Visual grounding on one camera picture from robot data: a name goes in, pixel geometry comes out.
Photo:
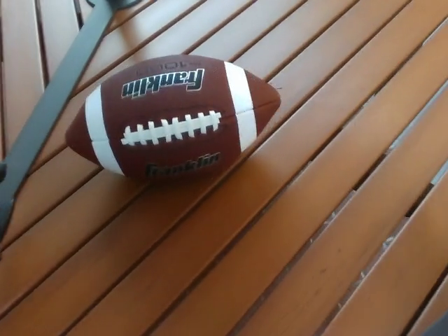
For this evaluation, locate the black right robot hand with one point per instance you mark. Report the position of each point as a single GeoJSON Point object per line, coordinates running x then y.
{"type": "Point", "coordinates": [437, 329]}

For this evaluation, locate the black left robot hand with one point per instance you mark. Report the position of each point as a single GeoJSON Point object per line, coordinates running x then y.
{"type": "Point", "coordinates": [2, 172]}

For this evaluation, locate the brown Franklin football white laces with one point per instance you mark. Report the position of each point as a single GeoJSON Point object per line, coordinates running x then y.
{"type": "Point", "coordinates": [168, 119]}

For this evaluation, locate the wood slat table dark frame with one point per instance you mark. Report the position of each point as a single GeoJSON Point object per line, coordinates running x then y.
{"type": "Point", "coordinates": [21, 70]}
{"type": "Point", "coordinates": [280, 227]}

